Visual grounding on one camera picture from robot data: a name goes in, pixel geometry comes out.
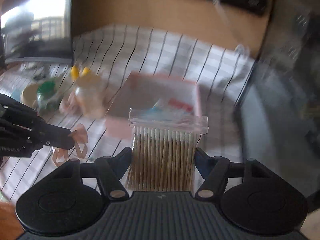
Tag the green lid jar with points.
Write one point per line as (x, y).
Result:
(46, 88)

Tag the computer monitor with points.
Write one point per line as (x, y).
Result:
(37, 22)

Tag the pink box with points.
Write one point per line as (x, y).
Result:
(150, 90)

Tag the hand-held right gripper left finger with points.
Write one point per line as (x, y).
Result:
(125, 160)

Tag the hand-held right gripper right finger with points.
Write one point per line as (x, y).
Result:
(200, 162)

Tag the black remote control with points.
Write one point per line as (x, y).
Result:
(245, 1)

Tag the yellow eared toy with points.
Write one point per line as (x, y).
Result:
(87, 95)

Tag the bag of cotton swabs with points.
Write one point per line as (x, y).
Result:
(162, 155)

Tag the beige bowl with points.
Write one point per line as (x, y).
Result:
(26, 93)

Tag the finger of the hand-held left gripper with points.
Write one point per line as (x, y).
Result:
(58, 137)

